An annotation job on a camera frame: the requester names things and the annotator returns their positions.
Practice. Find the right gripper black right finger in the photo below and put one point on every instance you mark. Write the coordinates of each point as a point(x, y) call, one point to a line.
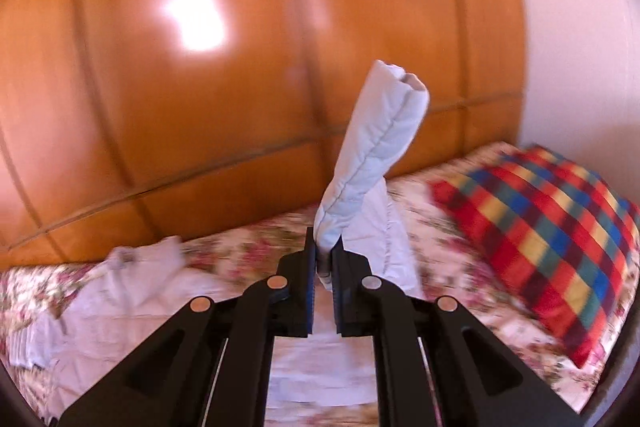
point(435, 363)

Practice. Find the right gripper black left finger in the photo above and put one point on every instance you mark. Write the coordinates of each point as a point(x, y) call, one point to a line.
point(209, 364)

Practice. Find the white quilted puffer jacket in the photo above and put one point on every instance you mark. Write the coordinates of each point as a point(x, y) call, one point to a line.
point(370, 166)

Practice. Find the floral bedspread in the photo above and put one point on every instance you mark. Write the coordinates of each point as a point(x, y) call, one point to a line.
point(446, 262)

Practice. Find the colourful checked pillow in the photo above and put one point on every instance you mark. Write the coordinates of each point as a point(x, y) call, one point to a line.
point(555, 234)

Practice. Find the orange wooden wardrobe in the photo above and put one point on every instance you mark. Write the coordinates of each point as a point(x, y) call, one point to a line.
point(125, 121)

